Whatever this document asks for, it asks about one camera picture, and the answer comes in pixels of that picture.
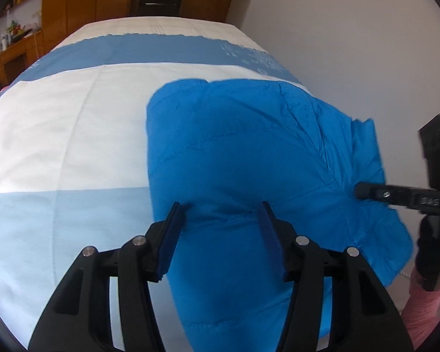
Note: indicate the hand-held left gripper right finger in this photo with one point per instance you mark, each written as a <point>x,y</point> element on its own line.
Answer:
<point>273,242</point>

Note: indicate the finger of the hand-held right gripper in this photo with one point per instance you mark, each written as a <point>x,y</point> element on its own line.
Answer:
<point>385,193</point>

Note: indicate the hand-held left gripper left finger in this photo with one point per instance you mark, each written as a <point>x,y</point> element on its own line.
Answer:
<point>168,242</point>

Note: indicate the blue puffer jacket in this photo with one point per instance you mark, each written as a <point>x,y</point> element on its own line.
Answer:
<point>242,146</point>

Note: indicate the person's right forearm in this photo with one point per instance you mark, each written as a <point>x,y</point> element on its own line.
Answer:
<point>423,315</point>

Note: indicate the blue and white bedspread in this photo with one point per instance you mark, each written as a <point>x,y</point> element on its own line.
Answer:
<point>58,135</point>

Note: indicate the wooden desk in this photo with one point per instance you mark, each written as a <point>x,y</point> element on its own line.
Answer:
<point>11,62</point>

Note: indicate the clutter on desk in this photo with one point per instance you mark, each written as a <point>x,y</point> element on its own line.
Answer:
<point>18,31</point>

